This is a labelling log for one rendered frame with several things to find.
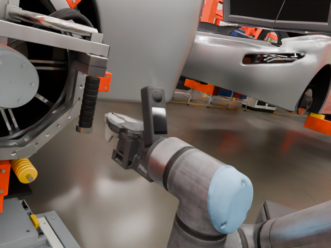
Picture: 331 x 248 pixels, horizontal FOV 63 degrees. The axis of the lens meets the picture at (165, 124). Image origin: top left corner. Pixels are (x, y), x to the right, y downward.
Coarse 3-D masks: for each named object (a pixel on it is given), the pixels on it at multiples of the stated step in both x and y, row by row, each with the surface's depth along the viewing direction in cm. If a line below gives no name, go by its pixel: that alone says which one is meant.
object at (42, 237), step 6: (24, 204) 128; (30, 210) 124; (30, 216) 119; (36, 222) 115; (36, 228) 115; (42, 234) 110; (42, 240) 108; (48, 240) 109; (30, 246) 105; (36, 246) 107; (42, 246) 108; (48, 246) 108
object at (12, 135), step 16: (32, 0) 84; (48, 48) 103; (48, 64) 105; (64, 64) 94; (48, 80) 103; (64, 80) 94; (48, 96) 99; (64, 96) 95; (0, 112) 85; (16, 112) 101; (32, 112) 97; (48, 112) 93; (0, 128) 91; (16, 128) 90; (32, 128) 91
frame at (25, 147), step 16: (48, 0) 75; (64, 0) 76; (64, 32) 85; (80, 80) 88; (80, 96) 90; (64, 112) 89; (48, 128) 86; (0, 144) 82; (16, 144) 84; (32, 144) 84
